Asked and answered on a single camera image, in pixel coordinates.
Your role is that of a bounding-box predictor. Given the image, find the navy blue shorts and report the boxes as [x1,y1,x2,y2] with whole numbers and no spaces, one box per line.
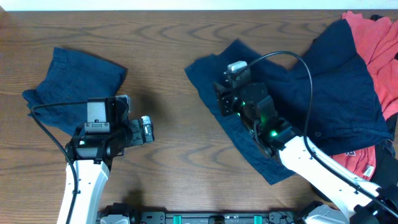
[185,20,391,184]
[22,47,127,135]

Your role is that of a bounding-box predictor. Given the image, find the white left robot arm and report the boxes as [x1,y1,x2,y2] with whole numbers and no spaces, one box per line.
[57,116,154,223]

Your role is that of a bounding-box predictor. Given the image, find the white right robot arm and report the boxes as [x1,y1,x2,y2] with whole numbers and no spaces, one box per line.
[214,83,397,223]

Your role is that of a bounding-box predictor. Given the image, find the folded navy blue shorts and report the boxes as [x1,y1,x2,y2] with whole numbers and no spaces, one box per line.
[22,47,127,135]

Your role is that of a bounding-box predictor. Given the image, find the red t-shirt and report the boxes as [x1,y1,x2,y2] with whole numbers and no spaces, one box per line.
[331,11,397,180]

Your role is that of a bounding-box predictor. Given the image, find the black garment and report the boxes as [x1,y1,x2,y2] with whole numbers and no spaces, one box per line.
[290,18,397,188]

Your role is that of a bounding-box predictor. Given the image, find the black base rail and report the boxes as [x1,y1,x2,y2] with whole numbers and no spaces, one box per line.
[96,202,349,224]

